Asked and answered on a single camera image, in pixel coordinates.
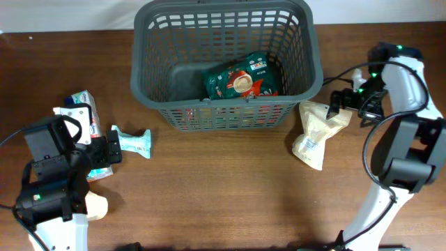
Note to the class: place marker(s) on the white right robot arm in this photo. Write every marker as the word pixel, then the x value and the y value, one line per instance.
pixel 405 149

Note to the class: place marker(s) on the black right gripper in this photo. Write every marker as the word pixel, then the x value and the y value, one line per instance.
pixel 340 100

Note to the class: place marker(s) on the San Remo spaghetti packet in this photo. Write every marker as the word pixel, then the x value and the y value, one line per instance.
pixel 227 118

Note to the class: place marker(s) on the green Nescafe coffee bag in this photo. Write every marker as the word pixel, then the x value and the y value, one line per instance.
pixel 248 78

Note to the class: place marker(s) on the beige paper pouch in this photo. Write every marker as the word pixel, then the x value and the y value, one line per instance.
pixel 310 145
pixel 96 205

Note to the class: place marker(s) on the grey plastic basket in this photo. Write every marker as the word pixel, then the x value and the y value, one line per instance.
pixel 175 42

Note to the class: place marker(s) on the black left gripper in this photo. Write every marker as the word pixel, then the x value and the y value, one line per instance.
pixel 113 147

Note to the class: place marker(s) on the Kleenex tissue multipack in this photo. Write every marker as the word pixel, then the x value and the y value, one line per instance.
pixel 84 97

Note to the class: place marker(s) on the mint green wipes packet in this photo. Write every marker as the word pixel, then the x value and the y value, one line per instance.
pixel 136 144

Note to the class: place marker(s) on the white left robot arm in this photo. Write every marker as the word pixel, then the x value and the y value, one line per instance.
pixel 52 205

